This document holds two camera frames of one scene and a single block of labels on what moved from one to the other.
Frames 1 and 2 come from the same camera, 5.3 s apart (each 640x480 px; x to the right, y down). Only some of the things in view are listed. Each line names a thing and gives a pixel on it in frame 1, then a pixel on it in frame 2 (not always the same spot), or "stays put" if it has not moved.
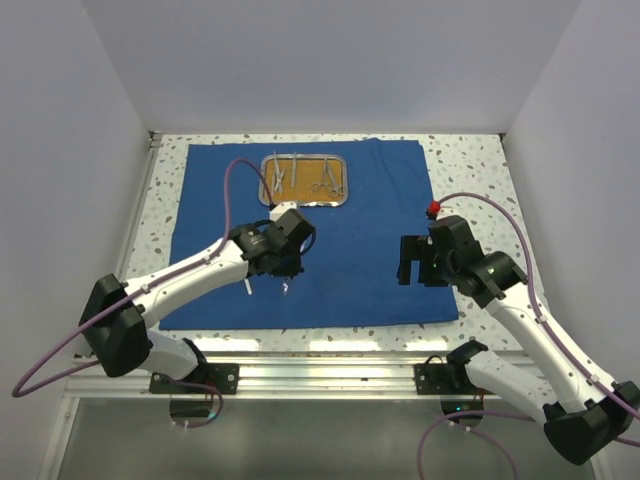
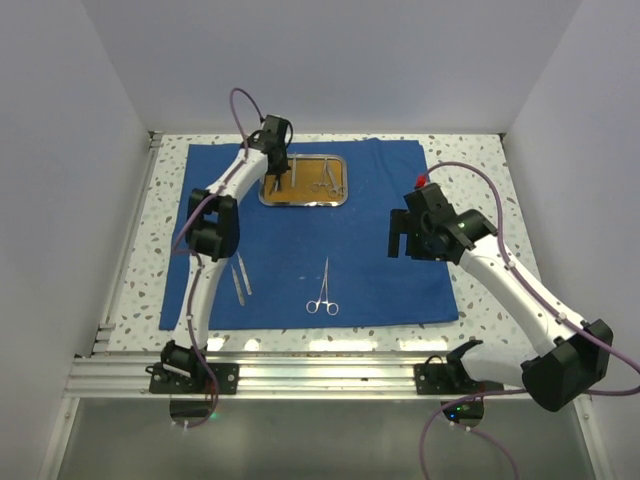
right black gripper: x=413 y=247 -> x=403 y=222
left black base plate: x=221 y=376 stays put
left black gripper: x=292 y=269 -> x=283 y=167
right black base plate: x=434 y=377 stays put
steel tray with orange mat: x=309 y=180 stays put
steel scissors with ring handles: x=334 y=191 stays put
